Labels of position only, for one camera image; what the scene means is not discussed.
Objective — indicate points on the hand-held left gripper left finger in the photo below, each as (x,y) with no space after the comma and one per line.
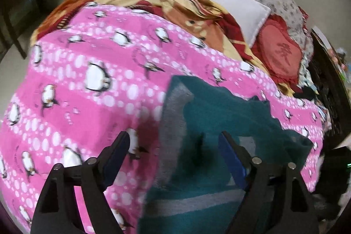
(116,158)

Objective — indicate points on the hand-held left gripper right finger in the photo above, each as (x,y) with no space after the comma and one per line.
(233,160)

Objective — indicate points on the teal grey striped garment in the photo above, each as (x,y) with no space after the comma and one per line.
(216,124)

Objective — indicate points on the pink penguin print blanket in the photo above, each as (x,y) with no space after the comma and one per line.
(90,91)

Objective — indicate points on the red embroidered cushion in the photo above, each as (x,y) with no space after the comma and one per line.
(279,50)

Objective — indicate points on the red yellow patterned quilt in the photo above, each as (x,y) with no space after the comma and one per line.
(192,17)

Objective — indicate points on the white pillow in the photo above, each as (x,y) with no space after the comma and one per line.
(233,6)

